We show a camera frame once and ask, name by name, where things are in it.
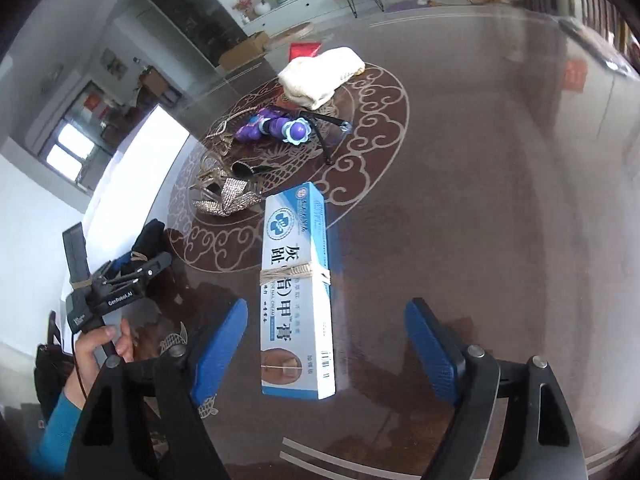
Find blue white ointment box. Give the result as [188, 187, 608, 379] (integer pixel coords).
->
[259, 182, 336, 401]

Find clear rhinestone hair claw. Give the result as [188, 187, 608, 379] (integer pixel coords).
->
[190, 154, 276, 218]

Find purple butterfly toy wand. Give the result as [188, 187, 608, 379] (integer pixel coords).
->
[234, 107, 311, 146]

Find black frame glasses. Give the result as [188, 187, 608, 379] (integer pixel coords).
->
[295, 110, 354, 166]

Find cream towel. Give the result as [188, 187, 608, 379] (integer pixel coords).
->
[278, 47, 366, 110]

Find red packet bag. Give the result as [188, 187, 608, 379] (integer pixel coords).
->
[288, 41, 322, 61]

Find black velvet scrunchie with pearls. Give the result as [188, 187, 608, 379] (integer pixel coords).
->
[113, 219, 165, 276]

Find blue sleeved forearm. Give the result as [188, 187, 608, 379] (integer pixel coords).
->
[29, 393, 81, 479]

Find person's left hand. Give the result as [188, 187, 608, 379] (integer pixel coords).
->
[63, 316, 137, 411]

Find brown cardboard box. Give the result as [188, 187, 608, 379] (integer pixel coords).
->
[219, 32, 270, 73]

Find dark display cabinet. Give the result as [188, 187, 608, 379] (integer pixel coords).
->
[151, 0, 247, 66]

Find red flower vase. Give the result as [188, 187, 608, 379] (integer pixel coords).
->
[232, 0, 257, 24]

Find white tv cabinet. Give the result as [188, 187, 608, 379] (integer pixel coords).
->
[241, 0, 400, 36]

